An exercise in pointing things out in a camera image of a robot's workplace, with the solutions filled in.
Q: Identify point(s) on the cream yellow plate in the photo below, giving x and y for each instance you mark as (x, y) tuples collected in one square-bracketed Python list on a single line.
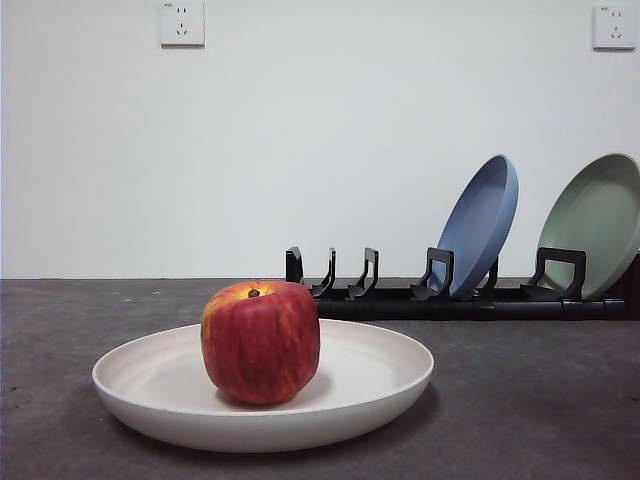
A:
[(375, 380)]

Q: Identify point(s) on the blue plate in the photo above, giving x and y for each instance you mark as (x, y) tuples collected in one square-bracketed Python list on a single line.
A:
[(480, 225)]

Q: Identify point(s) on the green plate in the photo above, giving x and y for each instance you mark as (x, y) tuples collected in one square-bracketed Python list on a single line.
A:
[(595, 220)]

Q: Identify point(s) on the white wall socket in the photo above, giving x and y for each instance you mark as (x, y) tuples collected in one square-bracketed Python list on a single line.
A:
[(182, 25), (611, 27)]

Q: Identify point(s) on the black plate rack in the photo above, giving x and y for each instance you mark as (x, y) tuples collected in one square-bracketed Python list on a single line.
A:
[(400, 307)]

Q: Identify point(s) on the red apple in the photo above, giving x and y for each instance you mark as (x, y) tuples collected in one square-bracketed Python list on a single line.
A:
[(260, 345)]

